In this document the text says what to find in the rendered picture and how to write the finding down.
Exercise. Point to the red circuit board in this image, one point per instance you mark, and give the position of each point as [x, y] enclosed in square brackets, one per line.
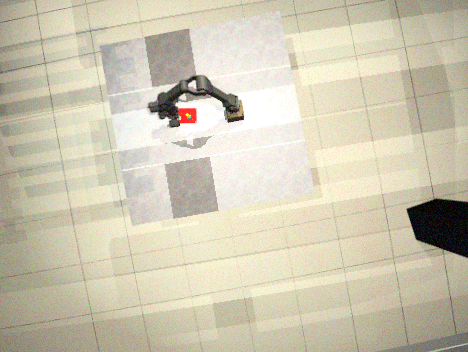
[187, 115]

